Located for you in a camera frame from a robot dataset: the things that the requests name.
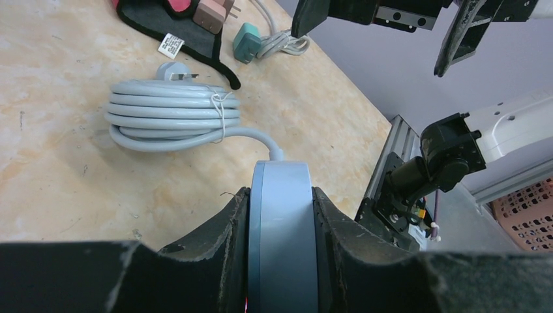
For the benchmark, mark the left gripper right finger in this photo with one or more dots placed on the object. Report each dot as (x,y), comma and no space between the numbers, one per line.
(360,272)

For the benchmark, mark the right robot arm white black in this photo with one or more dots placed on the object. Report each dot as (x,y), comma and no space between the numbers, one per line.
(394,206)

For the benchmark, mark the teal plug adapter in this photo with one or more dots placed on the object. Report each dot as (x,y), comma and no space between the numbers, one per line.
(246,43)

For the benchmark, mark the blue round power socket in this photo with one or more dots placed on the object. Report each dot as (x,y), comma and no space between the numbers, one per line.
(282,273)

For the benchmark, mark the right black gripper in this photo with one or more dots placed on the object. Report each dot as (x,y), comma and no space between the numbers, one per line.
(463,36)

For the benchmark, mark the pink plug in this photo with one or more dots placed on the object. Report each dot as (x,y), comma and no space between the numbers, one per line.
(212,14)

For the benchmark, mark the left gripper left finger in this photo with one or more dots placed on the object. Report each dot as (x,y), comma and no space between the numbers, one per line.
(204,271)

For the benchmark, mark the red and grey cloth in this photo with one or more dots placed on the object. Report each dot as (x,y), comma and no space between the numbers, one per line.
(156,19)

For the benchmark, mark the orange perforated basket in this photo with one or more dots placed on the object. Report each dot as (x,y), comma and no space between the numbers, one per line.
(526,216)

